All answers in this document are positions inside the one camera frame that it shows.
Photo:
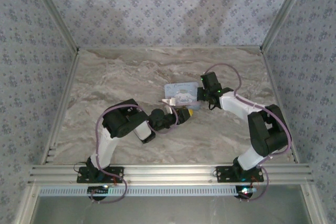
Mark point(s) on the small yellow padlock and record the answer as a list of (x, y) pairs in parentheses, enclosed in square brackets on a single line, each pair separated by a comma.
[(190, 113)]

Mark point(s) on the blue cartoon tin box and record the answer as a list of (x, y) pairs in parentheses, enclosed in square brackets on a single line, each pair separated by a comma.
[(181, 90)]

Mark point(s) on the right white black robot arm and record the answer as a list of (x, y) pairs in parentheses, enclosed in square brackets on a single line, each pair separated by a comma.
[(233, 106)]

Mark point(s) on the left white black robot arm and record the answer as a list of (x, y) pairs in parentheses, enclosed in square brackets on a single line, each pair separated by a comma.
[(109, 148)]

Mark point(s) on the grey sheet metal panel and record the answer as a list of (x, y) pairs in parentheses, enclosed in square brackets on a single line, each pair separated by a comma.
[(170, 211)]

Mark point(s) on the controller board with leds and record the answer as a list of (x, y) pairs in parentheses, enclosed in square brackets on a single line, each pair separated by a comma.
[(245, 191), (98, 190)]

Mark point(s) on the aluminium table back rail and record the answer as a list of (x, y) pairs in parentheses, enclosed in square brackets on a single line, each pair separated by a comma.
[(170, 47)]

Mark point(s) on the aluminium mounting rail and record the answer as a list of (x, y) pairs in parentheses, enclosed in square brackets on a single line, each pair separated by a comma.
[(170, 174)]

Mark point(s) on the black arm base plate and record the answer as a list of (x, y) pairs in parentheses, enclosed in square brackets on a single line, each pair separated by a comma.
[(223, 174), (115, 174)]

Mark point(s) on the aluminium table side rail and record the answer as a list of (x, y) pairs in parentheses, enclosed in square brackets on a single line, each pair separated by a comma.
[(279, 103), (63, 103)]

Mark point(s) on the aluminium frame post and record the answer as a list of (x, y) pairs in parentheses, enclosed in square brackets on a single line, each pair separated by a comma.
[(59, 16), (313, 205), (26, 205), (280, 15)]

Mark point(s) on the aluminium lower frame post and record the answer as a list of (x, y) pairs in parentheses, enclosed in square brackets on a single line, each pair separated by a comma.
[(26, 205), (313, 205)]

